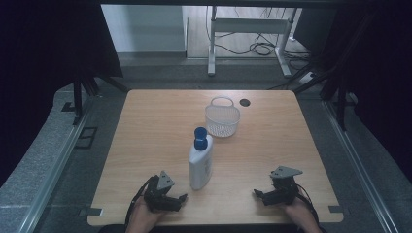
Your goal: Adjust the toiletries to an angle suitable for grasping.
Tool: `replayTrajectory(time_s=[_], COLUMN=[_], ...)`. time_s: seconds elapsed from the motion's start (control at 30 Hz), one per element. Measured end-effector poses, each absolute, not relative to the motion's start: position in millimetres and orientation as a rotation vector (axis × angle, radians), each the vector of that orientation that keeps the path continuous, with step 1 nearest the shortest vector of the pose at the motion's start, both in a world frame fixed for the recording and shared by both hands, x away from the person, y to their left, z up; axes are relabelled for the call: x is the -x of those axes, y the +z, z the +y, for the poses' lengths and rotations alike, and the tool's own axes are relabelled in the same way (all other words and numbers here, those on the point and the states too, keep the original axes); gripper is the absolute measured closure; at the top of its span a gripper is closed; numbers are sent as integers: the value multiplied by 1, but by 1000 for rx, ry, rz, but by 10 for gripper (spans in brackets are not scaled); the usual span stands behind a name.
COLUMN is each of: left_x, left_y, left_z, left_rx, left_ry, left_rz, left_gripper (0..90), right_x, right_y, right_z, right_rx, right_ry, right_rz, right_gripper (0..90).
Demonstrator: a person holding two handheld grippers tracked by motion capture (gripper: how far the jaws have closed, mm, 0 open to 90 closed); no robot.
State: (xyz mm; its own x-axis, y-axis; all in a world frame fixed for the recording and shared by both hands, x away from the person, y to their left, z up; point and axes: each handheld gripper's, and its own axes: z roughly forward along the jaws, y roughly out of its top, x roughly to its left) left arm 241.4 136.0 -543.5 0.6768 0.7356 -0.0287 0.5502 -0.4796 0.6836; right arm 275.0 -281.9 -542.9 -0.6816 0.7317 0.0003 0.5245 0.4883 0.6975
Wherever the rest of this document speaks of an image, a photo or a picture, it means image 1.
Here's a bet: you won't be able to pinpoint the white metal desk frame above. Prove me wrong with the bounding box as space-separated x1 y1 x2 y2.
207 5 298 79

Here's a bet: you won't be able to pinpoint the person's left hand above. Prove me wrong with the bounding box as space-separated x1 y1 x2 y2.
125 195 167 233

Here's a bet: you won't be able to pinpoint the aluminium floor rail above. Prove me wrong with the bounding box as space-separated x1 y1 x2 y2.
17 96 95 233
322 99 395 233

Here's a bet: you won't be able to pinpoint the black curtain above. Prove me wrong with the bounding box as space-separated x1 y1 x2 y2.
0 0 124 188
304 0 412 183

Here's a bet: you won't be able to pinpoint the black tripod stand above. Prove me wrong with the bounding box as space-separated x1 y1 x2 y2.
60 75 131 126
267 13 359 132

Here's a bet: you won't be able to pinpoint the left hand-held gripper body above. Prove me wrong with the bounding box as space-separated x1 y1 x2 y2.
143 170 176 214

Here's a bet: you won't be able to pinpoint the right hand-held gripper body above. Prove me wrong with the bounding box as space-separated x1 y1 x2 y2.
269 165 304 207

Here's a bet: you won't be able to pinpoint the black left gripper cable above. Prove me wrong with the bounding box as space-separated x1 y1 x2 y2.
123 176 157 228

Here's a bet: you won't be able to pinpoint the white perforated plastic basket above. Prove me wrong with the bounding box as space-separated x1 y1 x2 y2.
204 95 242 139

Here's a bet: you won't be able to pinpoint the black floor frame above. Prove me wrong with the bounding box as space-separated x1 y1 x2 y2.
75 126 99 150

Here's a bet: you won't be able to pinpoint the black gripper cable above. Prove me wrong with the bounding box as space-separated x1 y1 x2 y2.
123 176 157 228
294 183 321 225

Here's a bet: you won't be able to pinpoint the white bottle with blue cap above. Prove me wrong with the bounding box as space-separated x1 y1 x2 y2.
188 126 215 191

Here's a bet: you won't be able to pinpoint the dark cabinet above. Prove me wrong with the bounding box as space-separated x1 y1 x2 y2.
292 7 328 55

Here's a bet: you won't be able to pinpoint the white power strip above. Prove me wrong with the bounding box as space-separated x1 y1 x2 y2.
298 71 318 84

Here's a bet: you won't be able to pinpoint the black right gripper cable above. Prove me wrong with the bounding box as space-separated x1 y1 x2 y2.
294 183 321 225

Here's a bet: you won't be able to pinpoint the black floor cables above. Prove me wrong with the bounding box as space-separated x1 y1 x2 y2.
213 6 314 71

